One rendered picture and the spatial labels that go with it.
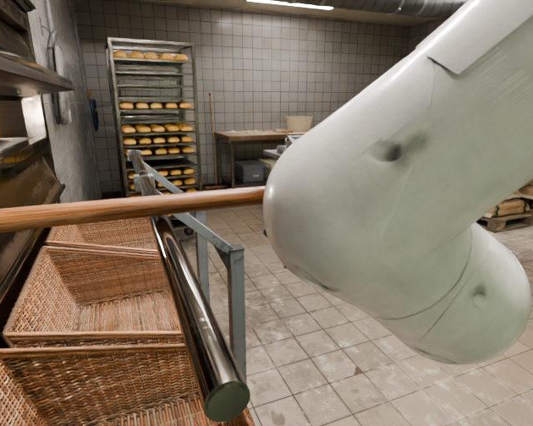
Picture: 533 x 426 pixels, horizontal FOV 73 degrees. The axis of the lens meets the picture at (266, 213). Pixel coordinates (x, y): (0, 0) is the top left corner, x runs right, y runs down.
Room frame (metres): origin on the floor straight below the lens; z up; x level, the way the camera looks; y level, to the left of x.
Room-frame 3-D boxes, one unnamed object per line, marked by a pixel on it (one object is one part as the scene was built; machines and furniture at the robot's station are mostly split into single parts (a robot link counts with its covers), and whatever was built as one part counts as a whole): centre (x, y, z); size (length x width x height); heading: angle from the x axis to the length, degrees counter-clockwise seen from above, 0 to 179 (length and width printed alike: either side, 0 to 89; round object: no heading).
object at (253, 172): (5.33, 0.27, 0.35); 0.50 x 0.36 x 0.24; 22
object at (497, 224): (4.20, -2.83, 0.07); 1.20 x 0.80 x 0.14; 112
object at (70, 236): (1.57, 0.69, 0.72); 0.56 x 0.49 x 0.28; 22
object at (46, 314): (1.02, 0.47, 0.72); 0.56 x 0.49 x 0.28; 23
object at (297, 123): (5.72, -0.49, 1.01); 0.43 x 0.42 x 0.21; 112
